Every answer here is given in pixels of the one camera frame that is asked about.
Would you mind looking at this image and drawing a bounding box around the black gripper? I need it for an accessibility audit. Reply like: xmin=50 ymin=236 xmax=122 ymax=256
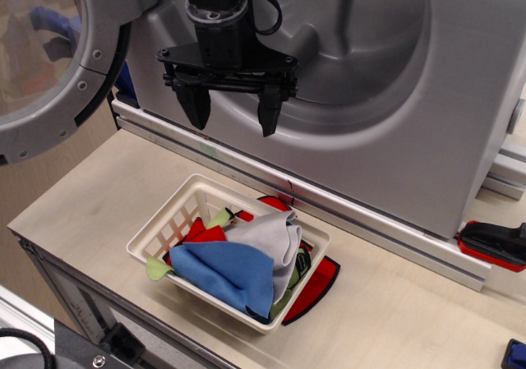
xmin=157 ymin=19 xmax=298 ymax=137

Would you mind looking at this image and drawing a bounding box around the red felt cloth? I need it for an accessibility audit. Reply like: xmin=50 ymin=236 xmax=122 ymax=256
xmin=173 ymin=208 xmax=255 ymax=247

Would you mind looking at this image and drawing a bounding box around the blue felt cloth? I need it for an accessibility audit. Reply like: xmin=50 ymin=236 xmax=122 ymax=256
xmin=169 ymin=242 xmax=274 ymax=318

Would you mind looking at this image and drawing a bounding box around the light green felt cloth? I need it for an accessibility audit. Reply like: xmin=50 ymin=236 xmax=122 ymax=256
xmin=145 ymin=206 xmax=235 ymax=283

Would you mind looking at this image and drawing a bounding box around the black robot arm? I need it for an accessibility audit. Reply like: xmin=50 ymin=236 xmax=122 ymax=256
xmin=157 ymin=0 xmax=298 ymax=136

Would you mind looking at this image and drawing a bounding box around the cream plastic laundry basket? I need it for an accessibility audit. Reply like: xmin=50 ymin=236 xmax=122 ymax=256
xmin=127 ymin=174 xmax=331 ymax=334

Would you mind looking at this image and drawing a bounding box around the grey toy washing machine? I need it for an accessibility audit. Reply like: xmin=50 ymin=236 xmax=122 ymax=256
xmin=127 ymin=0 xmax=525 ymax=238

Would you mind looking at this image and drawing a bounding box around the grey felt cloth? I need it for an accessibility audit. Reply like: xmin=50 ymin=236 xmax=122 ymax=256
xmin=225 ymin=210 xmax=302 ymax=303

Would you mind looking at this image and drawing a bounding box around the blue clamp behind door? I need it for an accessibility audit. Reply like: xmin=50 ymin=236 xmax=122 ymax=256
xmin=30 ymin=6 xmax=136 ymax=99

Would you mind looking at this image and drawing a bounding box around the round washer door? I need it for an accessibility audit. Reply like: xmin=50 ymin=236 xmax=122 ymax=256
xmin=1 ymin=0 xmax=158 ymax=166

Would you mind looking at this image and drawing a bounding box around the red felt mat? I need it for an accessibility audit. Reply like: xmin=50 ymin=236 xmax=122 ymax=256
xmin=255 ymin=195 xmax=341 ymax=326

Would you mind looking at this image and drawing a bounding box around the red black clamp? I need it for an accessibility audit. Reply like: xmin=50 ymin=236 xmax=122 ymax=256
xmin=457 ymin=221 xmax=525 ymax=273

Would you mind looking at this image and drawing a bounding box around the blue black clamp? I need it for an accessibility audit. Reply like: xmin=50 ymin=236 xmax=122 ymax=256
xmin=501 ymin=339 xmax=526 ymax=369

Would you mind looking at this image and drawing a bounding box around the black cable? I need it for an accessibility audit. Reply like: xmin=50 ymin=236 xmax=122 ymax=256
xmin=249 ymin=0 xmax=284 ymax=37

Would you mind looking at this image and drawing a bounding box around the metal table frame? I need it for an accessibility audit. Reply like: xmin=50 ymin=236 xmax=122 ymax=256
xmin=14 ymin=233 xmax=235 ymax=368

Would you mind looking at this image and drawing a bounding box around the aluminium rail base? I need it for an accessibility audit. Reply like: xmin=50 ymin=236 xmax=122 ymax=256
xmin=111 ymin=100 xmax=491 ymax=291

